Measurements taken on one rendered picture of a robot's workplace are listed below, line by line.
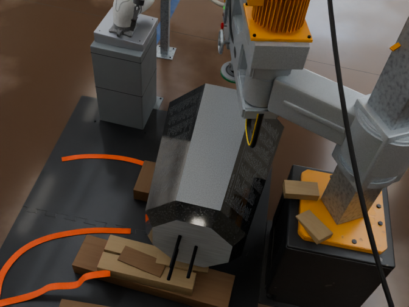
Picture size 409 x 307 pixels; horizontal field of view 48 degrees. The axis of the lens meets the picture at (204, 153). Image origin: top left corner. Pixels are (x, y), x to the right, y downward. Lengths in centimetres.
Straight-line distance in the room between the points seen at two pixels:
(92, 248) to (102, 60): 141
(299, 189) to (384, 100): 84
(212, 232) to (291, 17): 119
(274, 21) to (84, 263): 197
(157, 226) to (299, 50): 123
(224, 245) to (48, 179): 167
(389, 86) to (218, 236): 118
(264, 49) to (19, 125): 265
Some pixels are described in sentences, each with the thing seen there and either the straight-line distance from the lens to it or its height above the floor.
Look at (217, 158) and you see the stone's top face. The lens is 270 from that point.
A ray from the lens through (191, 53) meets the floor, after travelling 483.
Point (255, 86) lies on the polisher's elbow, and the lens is 233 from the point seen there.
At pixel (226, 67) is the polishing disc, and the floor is 92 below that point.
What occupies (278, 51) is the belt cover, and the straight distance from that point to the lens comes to 210.
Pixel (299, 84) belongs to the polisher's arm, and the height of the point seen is 152.
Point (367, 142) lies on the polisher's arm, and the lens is 217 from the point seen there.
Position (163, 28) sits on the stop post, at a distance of 461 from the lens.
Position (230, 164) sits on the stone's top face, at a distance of 268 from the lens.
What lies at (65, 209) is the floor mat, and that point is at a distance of 355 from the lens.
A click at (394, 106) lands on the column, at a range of 209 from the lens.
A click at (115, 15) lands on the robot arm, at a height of 102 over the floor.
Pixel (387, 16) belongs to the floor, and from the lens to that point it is 616.
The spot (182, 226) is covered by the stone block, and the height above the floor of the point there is 76.
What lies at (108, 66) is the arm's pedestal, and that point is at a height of 64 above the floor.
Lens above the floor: 293
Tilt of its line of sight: 49 degrees down
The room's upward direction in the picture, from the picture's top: 7 degrees clockwise
